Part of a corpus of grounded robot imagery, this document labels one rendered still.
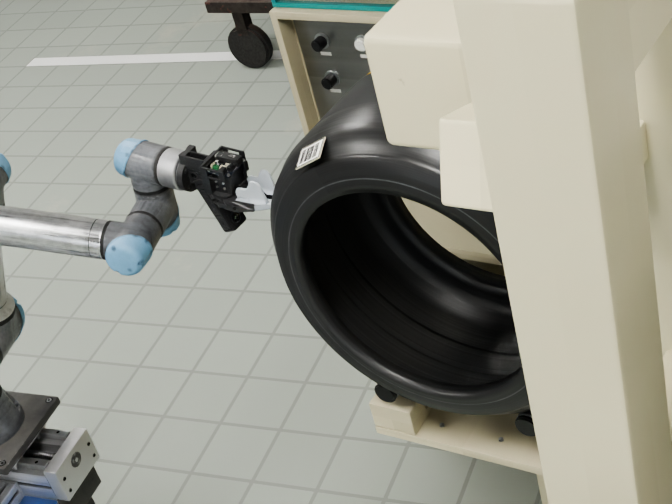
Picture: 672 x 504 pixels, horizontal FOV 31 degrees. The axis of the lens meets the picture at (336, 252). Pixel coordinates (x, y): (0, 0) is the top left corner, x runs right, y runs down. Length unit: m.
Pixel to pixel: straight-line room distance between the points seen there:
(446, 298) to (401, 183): 0.56
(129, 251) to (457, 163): 1.05
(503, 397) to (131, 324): 2.34
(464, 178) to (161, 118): 4.13
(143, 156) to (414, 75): 0.98
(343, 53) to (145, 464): 1.43
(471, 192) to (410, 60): 0.18
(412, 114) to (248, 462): 2.20
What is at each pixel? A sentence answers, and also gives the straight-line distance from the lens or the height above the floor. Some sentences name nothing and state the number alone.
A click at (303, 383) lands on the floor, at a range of 3.67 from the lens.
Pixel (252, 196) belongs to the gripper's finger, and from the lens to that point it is 2.15.
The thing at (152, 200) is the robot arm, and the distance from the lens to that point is 2.31.
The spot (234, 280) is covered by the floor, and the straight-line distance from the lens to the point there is 4.18.
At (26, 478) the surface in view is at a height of 0.64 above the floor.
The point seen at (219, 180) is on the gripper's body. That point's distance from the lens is 2.16.
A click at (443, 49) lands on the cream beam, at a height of 1.77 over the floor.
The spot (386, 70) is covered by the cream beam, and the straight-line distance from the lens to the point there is 1.39.
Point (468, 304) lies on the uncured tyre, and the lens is 2.29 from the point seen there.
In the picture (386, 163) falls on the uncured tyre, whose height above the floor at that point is 1.45.
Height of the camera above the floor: 2.38
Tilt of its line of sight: 35 degrees down
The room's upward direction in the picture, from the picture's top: 16 degrees counter-clockwise
